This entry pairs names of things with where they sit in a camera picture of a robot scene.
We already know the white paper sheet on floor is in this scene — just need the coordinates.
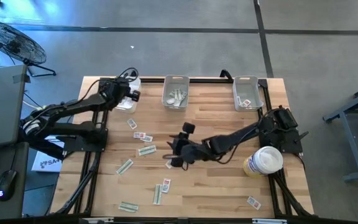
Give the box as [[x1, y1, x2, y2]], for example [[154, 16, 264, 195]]
[[31, 135, 65, 173]]

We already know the black floor fan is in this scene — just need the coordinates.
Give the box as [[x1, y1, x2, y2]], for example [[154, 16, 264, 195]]
[[0, 19, 57, 78]]

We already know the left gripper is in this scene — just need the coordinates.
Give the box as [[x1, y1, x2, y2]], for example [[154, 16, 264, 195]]
[[98, 77, 142, 110]]

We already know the dark desk surface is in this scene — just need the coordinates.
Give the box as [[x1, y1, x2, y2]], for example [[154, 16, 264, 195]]
[[0, 141, 30, 220]]

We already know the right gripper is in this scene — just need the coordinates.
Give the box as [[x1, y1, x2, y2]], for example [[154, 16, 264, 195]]
[[169, 121, 208, 169]]

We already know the blue-grey metal bench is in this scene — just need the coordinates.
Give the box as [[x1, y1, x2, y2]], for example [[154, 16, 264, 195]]
[[323, 79, 358, 183]]

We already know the grey plastic bin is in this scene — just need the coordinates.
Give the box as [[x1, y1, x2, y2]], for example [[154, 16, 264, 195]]
[[232, 75, 264, 112], [162, 74, 191, 112]]

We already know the black computer mouse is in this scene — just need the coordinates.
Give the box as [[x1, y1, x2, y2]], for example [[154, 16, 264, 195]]
[[0, 169, 18, 202]]

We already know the silver metal bracket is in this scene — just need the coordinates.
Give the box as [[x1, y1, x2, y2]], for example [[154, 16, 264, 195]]
[[252, 218, 288, 224], [78, 217, 114, 224]]

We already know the yellow wipes canister white lid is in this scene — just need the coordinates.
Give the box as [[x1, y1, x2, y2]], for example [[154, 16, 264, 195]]
[[243, 146, 284, 179]]

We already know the white plastic bin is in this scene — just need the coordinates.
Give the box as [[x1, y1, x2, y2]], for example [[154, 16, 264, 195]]
[[115, 76, 142, 113]]

